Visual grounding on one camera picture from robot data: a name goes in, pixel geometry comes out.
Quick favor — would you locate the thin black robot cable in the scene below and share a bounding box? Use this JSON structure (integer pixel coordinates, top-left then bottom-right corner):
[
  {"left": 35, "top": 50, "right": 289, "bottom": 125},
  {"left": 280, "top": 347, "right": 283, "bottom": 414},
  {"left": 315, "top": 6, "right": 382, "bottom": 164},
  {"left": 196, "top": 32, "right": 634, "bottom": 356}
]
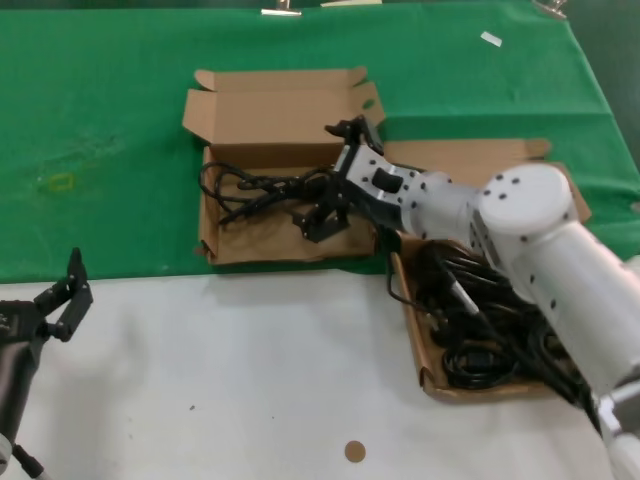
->
[{"left": 385, "top": 229, "right": 431, "bottom": 307}]

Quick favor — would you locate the green table cloth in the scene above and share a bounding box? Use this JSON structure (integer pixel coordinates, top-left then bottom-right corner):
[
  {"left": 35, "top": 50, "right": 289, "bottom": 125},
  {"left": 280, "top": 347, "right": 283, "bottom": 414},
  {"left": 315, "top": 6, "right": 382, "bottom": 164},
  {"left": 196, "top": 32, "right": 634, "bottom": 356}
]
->
[{"left": 0, "top": 2, "right": 640, "bottom": 285}]

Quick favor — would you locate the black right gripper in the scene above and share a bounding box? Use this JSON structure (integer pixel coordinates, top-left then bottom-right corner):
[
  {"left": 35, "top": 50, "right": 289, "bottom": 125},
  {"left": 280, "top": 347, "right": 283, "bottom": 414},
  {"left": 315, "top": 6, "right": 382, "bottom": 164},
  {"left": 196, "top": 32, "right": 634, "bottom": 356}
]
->
[{"left": 291, "top": 115, "right": 402, "bottom": 245}]

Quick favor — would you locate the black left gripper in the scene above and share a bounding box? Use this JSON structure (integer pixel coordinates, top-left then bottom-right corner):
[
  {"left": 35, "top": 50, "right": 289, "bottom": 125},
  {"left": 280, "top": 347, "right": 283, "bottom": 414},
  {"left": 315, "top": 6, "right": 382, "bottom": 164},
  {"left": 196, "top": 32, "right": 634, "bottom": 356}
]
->
[{"left": 0, "top": 248, "right": 95, "bottom": 437}]

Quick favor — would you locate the cable with silver connector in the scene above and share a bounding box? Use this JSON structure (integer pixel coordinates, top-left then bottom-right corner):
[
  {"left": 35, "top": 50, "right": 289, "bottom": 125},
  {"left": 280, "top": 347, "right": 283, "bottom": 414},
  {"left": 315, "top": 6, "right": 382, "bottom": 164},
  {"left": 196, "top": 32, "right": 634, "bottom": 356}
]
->
[{"left": 429, "top": 244, "right": 484, "bottom": 319}]

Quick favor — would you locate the left arm connector cable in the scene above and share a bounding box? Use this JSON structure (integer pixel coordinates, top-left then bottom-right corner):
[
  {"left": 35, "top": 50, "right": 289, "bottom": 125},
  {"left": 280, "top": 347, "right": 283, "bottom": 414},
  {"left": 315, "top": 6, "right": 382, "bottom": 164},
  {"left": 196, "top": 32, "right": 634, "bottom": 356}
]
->
[{"left": 12, "top": 442, "right": 49, "bottom": 480}]

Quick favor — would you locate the black power cable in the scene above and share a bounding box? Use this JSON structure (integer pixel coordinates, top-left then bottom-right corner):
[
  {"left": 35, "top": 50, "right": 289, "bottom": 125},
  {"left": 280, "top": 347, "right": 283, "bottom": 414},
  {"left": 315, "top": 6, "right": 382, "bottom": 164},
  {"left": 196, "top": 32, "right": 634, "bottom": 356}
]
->
[
  {"left": 414, "top": 239, "right": 501, "bottom": 291},
  {"left": 198, "top": 162, "right": 337, "bottom": 227},
  {"left": 422, "top": 284, "right": 501, "bottom": 351},
  {"left": 443, "top": 344, "right": 536, "bottom": 390}
]

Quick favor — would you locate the empty open cardboard box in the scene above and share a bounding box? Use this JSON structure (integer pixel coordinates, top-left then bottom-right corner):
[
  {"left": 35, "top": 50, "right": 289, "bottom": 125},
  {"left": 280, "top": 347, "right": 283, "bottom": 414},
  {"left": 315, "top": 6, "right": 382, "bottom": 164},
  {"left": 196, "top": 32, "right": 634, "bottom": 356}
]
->
[{"left": 180, "top": 67, "right": 385, "bottom": 266}]

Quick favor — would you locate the open brown cardboard box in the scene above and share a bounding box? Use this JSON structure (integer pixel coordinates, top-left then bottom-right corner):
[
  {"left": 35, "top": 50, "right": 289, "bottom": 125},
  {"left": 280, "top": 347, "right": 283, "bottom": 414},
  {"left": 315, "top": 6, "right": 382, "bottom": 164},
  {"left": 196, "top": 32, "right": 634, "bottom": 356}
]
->
[{"left": 367, "top": 138, "right": 593, "bottom": 405}]

